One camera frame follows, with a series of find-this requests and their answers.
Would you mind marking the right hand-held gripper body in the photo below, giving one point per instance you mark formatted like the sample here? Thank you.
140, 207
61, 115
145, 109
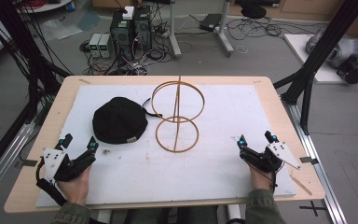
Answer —
270, 156

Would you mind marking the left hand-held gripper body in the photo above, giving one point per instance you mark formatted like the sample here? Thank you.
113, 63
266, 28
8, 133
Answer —
53, 160

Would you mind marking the person's right hand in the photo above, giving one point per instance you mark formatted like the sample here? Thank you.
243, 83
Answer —
258, 180

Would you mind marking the person's left hand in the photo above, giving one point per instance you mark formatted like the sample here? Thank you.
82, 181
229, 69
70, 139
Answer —
76, 188

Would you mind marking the black hat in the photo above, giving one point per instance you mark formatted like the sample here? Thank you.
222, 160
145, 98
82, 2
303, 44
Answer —
119, 120

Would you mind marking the thin wooden stick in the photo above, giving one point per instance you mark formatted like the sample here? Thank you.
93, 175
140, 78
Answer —
300, 184

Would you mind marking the white foam mat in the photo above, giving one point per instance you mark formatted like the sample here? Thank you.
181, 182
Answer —
180, 174

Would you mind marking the white floor board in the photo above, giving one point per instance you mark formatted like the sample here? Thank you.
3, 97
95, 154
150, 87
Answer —
304, 56

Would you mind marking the white power supply unit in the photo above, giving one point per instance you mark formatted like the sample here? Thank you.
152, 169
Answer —
94, 45
105, 46

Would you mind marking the black device on board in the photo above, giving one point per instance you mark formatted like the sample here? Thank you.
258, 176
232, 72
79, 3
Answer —
352, 71

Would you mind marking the grey robot head shell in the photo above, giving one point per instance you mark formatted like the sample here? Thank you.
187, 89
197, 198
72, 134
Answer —
338, 49

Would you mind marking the white table stand leg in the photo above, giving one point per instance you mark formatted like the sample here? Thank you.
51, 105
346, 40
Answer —
174, 29
224, 31

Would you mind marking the black computer tower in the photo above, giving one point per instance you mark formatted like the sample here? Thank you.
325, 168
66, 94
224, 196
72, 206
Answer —
122, 32
143, 28

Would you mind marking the flat black box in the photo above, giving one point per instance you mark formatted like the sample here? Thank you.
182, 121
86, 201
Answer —
210, 22

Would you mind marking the black stool base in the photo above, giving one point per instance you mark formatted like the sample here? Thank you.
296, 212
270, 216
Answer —
253, 11

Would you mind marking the aluminium rail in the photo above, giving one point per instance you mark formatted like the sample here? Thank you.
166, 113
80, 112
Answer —
317, 168
3, 155

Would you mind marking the black metal frame post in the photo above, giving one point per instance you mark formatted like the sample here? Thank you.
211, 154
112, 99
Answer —
320, 56
18, 46

